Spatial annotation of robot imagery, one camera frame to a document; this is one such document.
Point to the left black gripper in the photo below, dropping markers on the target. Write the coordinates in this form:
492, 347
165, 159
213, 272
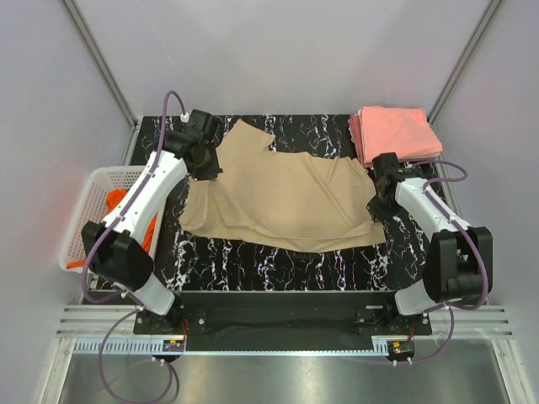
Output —
211, 172

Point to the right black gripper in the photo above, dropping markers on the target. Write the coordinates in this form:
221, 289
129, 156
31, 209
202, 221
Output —
377, 214

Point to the beige t shirt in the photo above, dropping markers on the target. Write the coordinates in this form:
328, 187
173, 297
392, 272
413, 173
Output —
289, 200

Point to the white plastic laundry basket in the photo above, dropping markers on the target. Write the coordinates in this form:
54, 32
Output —
104, 189

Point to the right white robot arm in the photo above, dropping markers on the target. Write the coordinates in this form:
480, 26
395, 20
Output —
458, 270

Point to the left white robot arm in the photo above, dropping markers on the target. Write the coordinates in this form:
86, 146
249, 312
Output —
113, 246

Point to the folded pink t shirt stack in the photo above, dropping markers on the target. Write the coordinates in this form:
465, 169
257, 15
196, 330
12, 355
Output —
376, 130

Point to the left aluminium frame post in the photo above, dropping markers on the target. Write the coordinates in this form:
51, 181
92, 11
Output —
85, 34

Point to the aluminium frame post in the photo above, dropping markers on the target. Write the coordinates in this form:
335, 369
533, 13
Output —
85, 34
487, 17

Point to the right aluminium frame post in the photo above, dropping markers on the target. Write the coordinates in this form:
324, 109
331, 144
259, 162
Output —
487, 17

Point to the white slotted cable duct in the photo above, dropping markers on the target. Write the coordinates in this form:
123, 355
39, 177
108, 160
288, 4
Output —
159, 346

